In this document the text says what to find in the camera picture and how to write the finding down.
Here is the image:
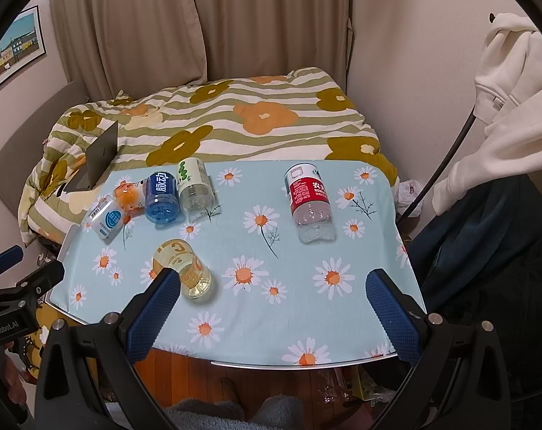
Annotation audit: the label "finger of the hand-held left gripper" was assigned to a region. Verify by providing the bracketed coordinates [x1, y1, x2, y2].
[0, 262, 66, 311]
[0, 245, 24, 295]

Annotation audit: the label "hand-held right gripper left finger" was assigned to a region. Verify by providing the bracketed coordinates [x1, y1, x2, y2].
[35, 268, 182, 430]

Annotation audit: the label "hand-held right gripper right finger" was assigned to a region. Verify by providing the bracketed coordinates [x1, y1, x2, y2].
[365, 268, 514, 430]

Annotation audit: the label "yellow drink bottle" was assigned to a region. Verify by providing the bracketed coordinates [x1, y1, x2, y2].
[152, 239, 214, 300]

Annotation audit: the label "white bottle blue label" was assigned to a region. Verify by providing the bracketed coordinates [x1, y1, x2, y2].
[84, 194, 125, 240]

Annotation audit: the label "dark jacket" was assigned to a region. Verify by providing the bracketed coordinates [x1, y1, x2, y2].
[408, 175, 542, 406]

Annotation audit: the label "daisy print tablecloth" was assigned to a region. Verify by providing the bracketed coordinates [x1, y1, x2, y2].
[44, 159, 428, 368]

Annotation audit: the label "blue plastic bottle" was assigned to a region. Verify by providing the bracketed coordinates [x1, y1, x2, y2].
[144, 171, 182, 225]

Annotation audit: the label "grey padded headboard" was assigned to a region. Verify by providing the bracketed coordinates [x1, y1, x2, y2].
[0, 81, 90, 229]

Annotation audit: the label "orange drink bottle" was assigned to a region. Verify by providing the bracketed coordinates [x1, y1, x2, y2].
[113, 179, 147, 213]

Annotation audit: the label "white plastic bag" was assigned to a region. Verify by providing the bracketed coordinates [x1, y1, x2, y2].
[394, 179, 422, 216]

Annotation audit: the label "person's grey fleece trousers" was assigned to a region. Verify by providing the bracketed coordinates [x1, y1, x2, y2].
[163, 394, 305, 430]

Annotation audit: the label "green label clear bottle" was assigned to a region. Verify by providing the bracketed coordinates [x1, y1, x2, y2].
[177, 158, 217, 213]

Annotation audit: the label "grey laptop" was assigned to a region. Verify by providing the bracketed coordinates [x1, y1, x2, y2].
[62, 121, 119, 194]

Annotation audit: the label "red label water bottle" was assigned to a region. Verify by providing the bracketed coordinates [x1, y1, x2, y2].
[284, 162, 335, 245]

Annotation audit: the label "black curved tube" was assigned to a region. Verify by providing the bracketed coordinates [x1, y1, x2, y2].
[395, 103, 478, 227]

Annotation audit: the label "floral striped blanket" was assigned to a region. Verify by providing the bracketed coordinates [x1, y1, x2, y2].
[19, 67, 399, 247]

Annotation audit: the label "white hoodie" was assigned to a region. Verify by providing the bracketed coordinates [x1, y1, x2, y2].
[432, 13, 542, 216]

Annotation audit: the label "beige curtain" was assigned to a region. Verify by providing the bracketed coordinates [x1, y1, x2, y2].
[195, 0, 357, 95]
[49, 0, 209, 99]

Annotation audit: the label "wall poster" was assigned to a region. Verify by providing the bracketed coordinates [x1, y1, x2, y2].
[0, 5, 45, 99]

